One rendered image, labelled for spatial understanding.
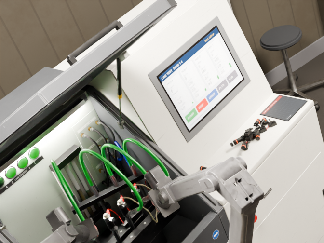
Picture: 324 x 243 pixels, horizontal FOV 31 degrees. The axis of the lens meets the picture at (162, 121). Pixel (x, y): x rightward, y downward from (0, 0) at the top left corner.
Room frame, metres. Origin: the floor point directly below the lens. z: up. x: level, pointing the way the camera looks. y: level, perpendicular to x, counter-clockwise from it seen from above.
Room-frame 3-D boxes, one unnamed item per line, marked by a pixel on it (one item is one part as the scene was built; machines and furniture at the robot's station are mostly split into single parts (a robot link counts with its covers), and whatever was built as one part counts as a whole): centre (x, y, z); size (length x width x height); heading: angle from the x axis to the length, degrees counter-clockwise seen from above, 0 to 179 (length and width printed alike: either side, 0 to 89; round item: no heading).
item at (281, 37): (3.63, -1.01, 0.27); 0.52 x 0.49 x 0.55; 104
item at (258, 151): (2.07, -0.32, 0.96); 0.70 x 0.22 x 0.03; 125
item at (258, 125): (2.09, -0.35, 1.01); 0.23 x 0.11 x 0.06; 125
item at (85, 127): (2.15, 0.29, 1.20); 0.13 x 0.03 x 0.31; 125
